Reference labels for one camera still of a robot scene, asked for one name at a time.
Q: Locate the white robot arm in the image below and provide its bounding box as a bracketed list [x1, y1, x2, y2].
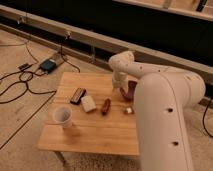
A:
[108, 51, 205, 171]

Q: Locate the small white brown object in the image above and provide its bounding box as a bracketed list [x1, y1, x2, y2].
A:
[125, 107, 134, 114]

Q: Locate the brown sausage-shaped object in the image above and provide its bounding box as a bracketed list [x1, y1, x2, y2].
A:
[101, 98, 111, 115]

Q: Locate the dark red ceramic bowl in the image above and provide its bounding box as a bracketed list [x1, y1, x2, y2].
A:
[120, 80, 137, 101]

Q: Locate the wooden table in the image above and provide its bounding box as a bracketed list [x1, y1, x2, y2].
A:
[38, 72, 139, 156]

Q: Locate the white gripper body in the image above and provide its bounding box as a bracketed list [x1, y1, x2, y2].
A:
[112, 72, 127, 88]

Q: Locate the blue power adapter box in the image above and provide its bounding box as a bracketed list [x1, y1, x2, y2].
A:
[39, 59, 56, 73]

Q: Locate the black cable on floor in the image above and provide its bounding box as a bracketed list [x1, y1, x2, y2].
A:
[0, 39, 81, 105]

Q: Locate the small black floor device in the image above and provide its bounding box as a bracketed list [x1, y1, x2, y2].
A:
[18, 63, 30, 70]

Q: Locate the black cable at right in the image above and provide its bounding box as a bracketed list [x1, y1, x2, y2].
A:
[201, 96, 213, 139]

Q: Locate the white sponge block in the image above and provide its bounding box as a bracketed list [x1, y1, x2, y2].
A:
[81, 96, 96, 113]

